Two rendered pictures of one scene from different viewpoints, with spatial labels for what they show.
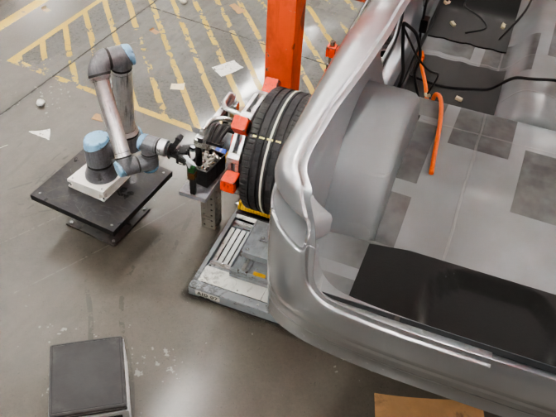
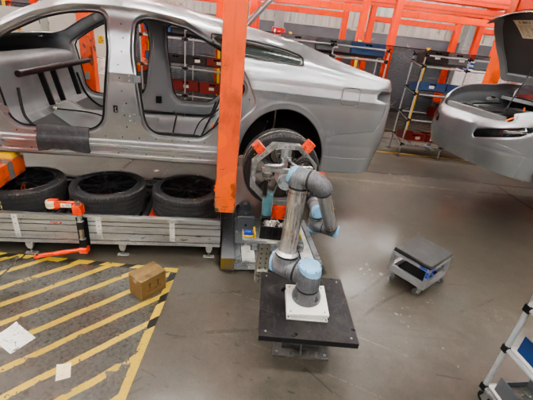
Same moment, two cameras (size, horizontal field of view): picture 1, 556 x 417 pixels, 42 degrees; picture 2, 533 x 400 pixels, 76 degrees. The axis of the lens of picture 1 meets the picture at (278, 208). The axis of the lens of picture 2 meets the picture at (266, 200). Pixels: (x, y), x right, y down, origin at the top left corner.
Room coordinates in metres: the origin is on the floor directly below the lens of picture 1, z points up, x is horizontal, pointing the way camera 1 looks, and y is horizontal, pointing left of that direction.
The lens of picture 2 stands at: (4.28, 2.47, 1.87)
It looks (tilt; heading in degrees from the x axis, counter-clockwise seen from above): 25 degrees down; 243
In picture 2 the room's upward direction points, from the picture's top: 7 degrees clockwise
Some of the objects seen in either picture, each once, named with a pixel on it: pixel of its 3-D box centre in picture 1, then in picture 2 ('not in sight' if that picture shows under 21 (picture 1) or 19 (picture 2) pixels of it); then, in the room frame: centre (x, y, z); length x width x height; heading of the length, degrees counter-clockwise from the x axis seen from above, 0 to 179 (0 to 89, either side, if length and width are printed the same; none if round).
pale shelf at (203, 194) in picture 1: (208, 174); (268, 236); (3.18, 0.42, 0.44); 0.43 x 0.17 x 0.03; 162
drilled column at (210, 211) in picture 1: (210, 198); (262, 259); (3.20, 0.41, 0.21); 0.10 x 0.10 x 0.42; 72
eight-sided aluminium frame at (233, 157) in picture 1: (252, 144); (282, 175); (2.97, 0.15, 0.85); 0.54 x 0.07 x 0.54; 162
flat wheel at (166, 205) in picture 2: not in sight; (187, 198); (3.62, -0.50, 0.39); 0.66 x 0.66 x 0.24
